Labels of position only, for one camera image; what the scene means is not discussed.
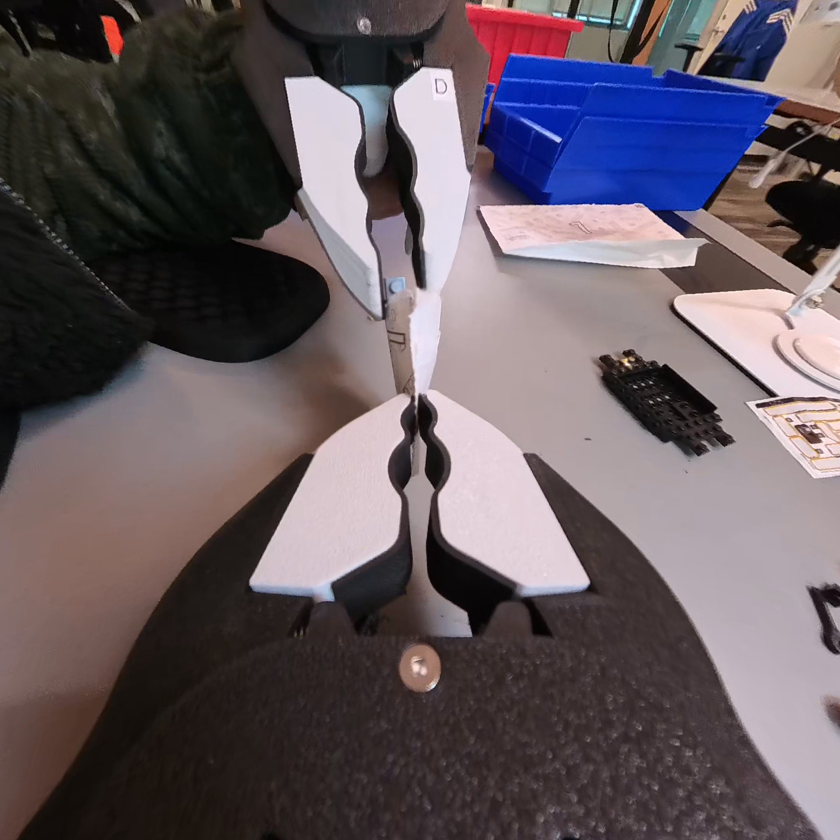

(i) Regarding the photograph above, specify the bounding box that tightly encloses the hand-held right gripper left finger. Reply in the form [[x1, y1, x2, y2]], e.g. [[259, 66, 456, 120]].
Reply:
[[248, 392, 420, 635]]

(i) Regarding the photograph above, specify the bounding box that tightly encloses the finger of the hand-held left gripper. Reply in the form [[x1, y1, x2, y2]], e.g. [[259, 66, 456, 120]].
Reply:
[[389, 66, 473, 291], [285, 74, 385, 321]]

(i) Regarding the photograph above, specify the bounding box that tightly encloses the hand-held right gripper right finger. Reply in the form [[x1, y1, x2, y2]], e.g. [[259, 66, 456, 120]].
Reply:
[[419, 388, 592, 635]]

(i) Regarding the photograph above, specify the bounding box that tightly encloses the small white paper bag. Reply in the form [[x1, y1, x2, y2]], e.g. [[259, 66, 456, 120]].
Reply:
[[384, 289, 445, 481]]

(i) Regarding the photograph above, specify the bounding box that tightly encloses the person's left forearm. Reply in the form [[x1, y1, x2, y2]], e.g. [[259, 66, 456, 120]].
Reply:
[[0, 7, 298, 263]]

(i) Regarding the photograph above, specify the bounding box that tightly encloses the grey desk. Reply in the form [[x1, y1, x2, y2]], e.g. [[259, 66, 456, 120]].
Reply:
[[0, 144, 840, 840]]

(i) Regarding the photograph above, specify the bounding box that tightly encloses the wood-top background desk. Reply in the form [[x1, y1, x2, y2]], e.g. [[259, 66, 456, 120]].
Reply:
[[774, 92, 840, 127]]

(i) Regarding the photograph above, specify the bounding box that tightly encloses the person's left hand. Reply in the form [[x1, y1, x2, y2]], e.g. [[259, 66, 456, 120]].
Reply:
[[367, 166, 410, 222]]

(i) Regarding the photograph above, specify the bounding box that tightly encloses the red plastic bin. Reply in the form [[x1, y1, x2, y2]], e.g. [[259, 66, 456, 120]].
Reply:
[[466, 3, 585, 64]]

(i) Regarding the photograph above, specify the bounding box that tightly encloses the black honeycomb cushion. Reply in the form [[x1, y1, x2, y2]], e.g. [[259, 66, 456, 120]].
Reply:
[[92, 239, 332, 364]]

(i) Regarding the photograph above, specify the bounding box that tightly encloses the opened printed paper bag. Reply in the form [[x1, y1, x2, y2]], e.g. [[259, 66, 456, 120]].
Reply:
[[478, 202, 710, 270]]

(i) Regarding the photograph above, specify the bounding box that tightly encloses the black toy chassis plate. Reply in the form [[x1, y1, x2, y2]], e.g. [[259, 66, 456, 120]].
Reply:
[[598, 350, 736, 458]]

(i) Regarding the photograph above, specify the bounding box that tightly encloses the white book stand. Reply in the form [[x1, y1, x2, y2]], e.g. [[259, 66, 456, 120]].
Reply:
[[672, 118, 840, 399]]

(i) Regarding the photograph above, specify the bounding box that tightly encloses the yellow black sticker sheet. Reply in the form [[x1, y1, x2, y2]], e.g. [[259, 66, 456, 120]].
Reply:
[[747, 395, 840, 480]]

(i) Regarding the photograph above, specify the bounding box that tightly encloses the cluster of black yellow bricks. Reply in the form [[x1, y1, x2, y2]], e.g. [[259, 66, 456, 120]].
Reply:
[[807, 582, 840, 655]]

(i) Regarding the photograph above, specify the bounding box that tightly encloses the blue jacket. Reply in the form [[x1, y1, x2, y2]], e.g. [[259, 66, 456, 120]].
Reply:
[[699, 0, 799, 81]]

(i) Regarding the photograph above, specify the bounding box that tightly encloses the black office chair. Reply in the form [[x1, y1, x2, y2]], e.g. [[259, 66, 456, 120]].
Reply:
[[764, 177, 840, 277]]

